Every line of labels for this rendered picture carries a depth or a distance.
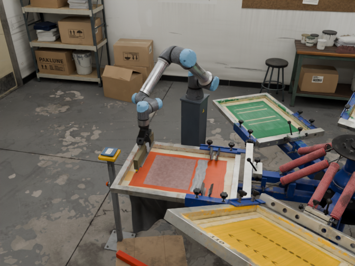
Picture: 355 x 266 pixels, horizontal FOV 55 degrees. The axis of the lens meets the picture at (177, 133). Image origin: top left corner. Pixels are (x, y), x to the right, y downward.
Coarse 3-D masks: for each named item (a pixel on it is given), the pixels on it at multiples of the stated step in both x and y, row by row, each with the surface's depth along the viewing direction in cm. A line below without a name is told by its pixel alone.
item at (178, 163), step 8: (152, 152) 257; (152, 160) 248; (160, 160) 248; (168, 160) 248; (176, 160) 248; (184, 160) 248; (192, 160) 248; (224, 160) 248; (152, 168) 240; (160, 168) 240; (168, 168) 240; (176, 168) 240; (184, 168) 240; (192, 168) 240; (208, 168) 240; (216, 168) 240; (224, 168) 240; (216, 176) 232; (224, 176) 232
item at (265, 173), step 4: (252, 172) 222; (264, 172) 222; (268, 172) 222; (272, 172) 222; (276, 172) 222; (252, 176) 221; (264, 176) 219; (268, 176) 219; (272, 176) 218; (276, 176) 218; (260, 180) 221; (268, 180) 220; (272, 180) 219; (276, 180) 219
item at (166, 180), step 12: (144, 168) 240; (132, 180) 228; (144, 180) 228; (156, 180) 228; (168, 180) 228; (180, 180) 228; (204, 180) 228; (216, 180) 228; (180, 192) 218; (192, 192) 218; (216, 192) 218
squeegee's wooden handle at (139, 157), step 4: (152, 132) 244; (152, 136) 244; (152, 140) 245; (144, 144) 231; (140, 148) 227; (144, 148) 228; (140, 152) 223; (144, 152) 228; (136, 156) 219; (140, 156) 220; (144, 156) 229; (136, 160) 216; (140, 160) 221; (136, 164) 217; (140, 164) 222; (136, 168) 219
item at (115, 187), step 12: (156, 144) 260; (168, 144) 260; (132, 156) 246; (228, 156) 251; (240, 156) 246; (120, 180) 224; (120, 192) 217; (132, 192) 215; (144, 192) 213; (156, 192) 213; (168, 192) 213
